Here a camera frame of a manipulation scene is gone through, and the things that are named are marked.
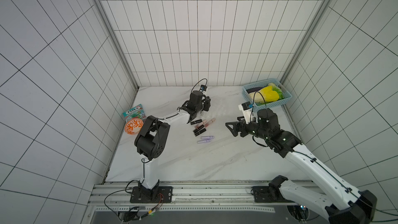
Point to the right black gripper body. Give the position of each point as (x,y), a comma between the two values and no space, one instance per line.
(242,127)

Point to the yellow green toy cabbage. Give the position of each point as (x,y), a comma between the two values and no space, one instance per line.
(268,94)

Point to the black lipstick far left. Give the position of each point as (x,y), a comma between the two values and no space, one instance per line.
(196,121)

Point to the teal mint candy bag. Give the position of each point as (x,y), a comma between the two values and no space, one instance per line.
(135,112)

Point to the clear acrylic lipstick organizer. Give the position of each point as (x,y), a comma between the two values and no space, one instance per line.
(216,110)

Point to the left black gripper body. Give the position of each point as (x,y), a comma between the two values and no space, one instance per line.
(206,105)

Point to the black lipstick middle left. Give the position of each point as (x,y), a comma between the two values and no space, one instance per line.
(199,128)

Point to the purple lip balm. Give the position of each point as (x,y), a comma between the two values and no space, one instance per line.
(207,137)
(204,141)

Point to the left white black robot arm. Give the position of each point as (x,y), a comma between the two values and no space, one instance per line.
(151,141)

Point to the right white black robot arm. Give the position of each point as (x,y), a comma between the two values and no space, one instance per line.
(340,202)

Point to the orange white patterned bowl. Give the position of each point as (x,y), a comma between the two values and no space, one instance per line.
(133,126)

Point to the blue plastic basket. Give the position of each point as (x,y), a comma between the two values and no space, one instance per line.
(263,84)

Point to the black lipstick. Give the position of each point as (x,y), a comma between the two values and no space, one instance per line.
(199,128)
(196,121)
(198,132)

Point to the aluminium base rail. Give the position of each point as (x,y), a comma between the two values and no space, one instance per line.
(248,196)

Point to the black lipstick lower left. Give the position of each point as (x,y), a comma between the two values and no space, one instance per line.
(198,132)

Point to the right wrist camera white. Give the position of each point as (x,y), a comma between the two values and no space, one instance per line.
(247,110)

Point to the pink clear lip gloss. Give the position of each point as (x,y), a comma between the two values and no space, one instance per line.
(200,124)

